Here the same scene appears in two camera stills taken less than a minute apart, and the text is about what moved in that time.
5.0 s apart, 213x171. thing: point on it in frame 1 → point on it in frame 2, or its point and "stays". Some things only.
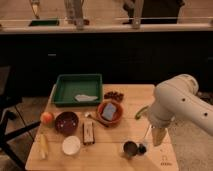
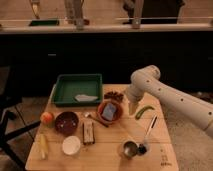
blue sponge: (109, 111) stays
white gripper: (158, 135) → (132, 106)
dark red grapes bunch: (114, 95) stays
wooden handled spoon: (92, 117) stays
